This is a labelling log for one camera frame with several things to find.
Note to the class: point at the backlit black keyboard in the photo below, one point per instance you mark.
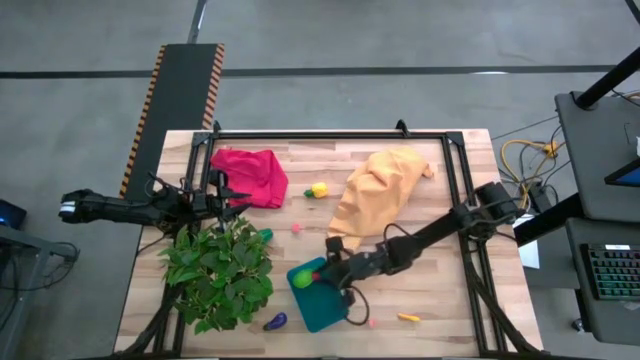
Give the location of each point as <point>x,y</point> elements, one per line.
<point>612,272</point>

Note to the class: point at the purple toy eggplant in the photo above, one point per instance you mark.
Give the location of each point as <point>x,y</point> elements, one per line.
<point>276,321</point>

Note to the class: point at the black rig pole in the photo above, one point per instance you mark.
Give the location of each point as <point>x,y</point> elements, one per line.
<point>547,220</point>
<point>605,80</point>

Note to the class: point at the black hazard-striped floor mat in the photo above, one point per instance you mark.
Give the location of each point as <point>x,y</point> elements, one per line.
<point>180,90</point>

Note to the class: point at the small yellow toy banana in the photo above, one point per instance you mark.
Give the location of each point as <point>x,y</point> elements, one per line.
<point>409,317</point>

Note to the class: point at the grey metal stand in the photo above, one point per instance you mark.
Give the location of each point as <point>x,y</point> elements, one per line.
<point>20,247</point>

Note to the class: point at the teal plastic tupperware container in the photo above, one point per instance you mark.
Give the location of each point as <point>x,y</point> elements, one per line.
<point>317,307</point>

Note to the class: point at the grey desk surface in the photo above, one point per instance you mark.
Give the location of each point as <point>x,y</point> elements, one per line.
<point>577,310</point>
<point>600,150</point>

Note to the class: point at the blue lit laptop screen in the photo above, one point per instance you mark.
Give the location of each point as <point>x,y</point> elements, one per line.
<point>627,176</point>

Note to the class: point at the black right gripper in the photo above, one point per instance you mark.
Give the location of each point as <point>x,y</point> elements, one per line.
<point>360,270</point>

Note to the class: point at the white paper sheet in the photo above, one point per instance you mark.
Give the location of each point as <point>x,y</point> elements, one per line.
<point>530,255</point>

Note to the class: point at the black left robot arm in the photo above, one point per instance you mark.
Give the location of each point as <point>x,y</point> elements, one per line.
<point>115,210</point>

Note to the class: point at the green toy vegetable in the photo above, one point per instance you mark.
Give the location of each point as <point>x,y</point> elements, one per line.
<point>266,235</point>

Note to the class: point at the black aluminium table frame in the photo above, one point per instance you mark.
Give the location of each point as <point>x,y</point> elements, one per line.
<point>325,135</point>

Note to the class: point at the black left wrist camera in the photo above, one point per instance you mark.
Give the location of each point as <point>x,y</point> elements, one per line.
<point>219,181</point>

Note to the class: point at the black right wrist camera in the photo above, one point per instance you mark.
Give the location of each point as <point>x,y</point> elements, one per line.
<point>334,246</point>

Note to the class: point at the black device with blue light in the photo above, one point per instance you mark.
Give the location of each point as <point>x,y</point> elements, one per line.
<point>10,215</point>

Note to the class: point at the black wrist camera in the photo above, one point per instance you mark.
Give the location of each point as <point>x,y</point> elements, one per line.
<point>219,181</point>
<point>334,246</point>

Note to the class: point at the small pink toy fruit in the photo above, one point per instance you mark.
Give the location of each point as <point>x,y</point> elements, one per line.
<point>296,228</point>
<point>372,323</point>

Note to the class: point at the yellow crumpled cloth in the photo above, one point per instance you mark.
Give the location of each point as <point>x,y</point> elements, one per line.
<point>375,195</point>

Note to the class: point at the green toy lime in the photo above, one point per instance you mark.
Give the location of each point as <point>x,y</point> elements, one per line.
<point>302,278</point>

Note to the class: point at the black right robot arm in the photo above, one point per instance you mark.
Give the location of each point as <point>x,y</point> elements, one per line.
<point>435,235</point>

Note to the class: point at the potted green leafy plant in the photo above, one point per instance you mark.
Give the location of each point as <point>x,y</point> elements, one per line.
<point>220,275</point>

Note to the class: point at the red crumpled cloth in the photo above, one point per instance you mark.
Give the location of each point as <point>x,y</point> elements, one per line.
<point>250,175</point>

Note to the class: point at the black power strip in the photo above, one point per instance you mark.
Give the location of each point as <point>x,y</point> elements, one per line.
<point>539,195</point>

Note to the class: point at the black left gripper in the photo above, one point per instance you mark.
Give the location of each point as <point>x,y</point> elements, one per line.
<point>210,206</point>

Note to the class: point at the black caster wheel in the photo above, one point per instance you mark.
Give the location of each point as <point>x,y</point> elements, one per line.
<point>577,324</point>

